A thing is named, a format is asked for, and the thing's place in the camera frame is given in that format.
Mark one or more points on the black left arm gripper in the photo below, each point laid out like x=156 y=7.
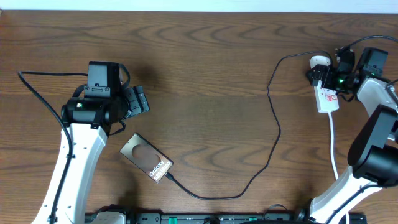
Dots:
x=137 y=100

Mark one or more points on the white USB wall charger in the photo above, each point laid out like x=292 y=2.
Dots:
x=319 y=60

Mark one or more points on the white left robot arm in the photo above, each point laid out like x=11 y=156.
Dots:
x=86 y=120

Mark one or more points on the white power strip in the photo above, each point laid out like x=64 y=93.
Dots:
x=326 y=99

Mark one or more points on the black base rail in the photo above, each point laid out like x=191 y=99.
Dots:
x=156 y=218

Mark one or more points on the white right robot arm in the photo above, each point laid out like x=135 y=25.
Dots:
x=372 y=163

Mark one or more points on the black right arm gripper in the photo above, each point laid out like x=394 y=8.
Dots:
x=329 y=71

